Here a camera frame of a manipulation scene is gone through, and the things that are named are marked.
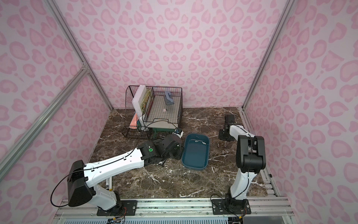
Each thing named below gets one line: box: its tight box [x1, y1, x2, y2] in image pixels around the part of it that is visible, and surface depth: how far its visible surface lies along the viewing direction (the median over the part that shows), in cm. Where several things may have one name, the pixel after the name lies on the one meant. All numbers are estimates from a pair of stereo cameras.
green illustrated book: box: [139, 87, 153, 115], surface depth 97 cm
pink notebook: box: [128, 112, 139, 129], surface depth 103 cm
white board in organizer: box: [131, 84, 147, 119], surface depth 95 cm
